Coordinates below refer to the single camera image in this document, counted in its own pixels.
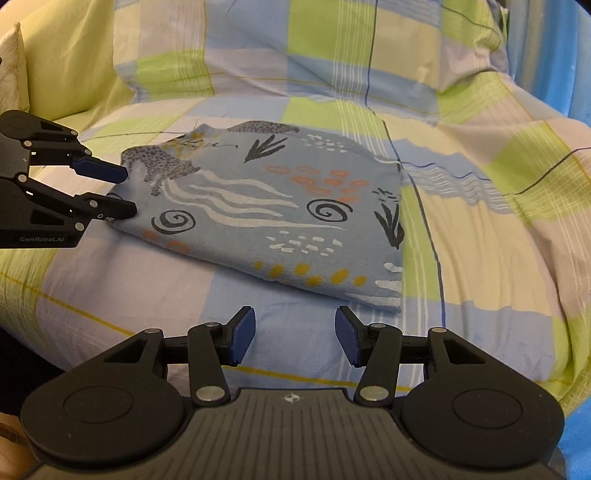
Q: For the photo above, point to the blue star curtain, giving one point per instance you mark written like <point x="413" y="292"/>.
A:
<point x="548" y="45"/>

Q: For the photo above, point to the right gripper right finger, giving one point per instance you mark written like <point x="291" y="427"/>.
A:
<point x="375" y="347"/>

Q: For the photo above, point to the person left hand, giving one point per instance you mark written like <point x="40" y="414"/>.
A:
<point x="17" y="460"/>

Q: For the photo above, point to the beige cushion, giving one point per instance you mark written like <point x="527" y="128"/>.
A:
<point x="14" y="93"/>

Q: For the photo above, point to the plaid pillow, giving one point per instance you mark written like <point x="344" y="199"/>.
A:
<point x="405" y="55"/>

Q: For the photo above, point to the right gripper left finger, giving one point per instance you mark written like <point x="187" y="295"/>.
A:
<point x="212" y="345"/>

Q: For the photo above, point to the blue patterned pajama garment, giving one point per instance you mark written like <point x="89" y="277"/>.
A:
<point x="313" y="210"/>

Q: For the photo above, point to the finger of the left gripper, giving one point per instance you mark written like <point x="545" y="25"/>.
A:
<point x="91" y="206"/>
<point x="97" y="169"/>

